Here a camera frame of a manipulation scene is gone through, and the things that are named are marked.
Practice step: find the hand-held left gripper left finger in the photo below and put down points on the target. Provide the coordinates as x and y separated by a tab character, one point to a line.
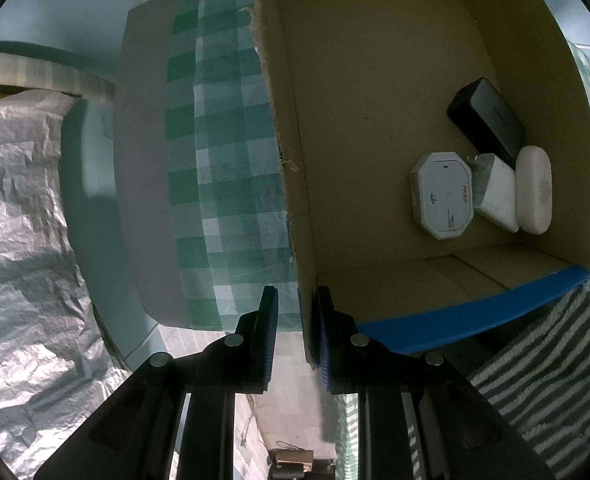
270	340

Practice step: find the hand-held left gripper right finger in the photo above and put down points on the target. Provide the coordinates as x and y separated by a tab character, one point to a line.
325	340

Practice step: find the black and white puck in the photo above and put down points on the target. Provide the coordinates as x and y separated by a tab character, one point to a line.
442	195

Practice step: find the white plug charger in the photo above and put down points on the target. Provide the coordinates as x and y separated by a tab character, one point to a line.
500	190

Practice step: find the cardboard box with blue edge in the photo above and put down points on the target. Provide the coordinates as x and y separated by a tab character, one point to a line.
375	110

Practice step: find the white oval earbud case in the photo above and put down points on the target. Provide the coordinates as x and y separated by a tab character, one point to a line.
534	190

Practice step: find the black charger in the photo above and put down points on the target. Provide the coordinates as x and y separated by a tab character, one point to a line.
485	115

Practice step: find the green checked cloth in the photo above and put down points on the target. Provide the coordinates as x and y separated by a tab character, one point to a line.
225	160

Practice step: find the striped garment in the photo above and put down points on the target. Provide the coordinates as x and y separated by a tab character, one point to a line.
550	385

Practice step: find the silver foil sheet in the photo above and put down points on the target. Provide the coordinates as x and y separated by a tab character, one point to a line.
25	260

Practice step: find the striped cushion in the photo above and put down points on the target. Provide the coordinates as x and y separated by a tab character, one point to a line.
35	72

